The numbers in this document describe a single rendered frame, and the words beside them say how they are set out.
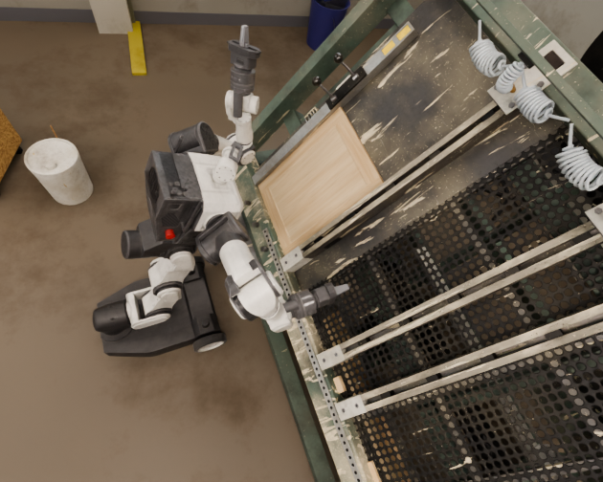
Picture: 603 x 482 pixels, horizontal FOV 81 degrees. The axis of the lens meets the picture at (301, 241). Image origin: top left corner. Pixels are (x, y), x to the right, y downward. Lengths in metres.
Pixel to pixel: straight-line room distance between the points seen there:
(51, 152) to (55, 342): 1.19
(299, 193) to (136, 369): 1.46
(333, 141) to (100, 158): 2.09
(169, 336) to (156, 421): 0.47
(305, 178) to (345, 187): 0.22
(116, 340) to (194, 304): 0.46
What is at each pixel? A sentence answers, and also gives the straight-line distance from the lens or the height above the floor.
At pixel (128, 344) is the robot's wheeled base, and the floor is 0.17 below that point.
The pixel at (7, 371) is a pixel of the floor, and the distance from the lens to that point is 2.67.
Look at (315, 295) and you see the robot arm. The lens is 1.21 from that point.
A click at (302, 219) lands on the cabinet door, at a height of 1.03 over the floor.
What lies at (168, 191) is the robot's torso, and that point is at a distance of 1.17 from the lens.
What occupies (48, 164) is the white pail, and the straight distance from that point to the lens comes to 2.73.
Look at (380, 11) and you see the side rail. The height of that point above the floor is 1.60.
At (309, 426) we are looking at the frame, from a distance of 2.23.
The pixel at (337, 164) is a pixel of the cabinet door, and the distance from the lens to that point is 1.54.
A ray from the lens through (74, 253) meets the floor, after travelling 2.80.
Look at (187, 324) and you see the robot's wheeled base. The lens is 2.28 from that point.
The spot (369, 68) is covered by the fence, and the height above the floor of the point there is 1.52.
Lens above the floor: 2.36
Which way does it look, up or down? 60 degrees down
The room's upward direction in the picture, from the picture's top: 22 degrees clockwise
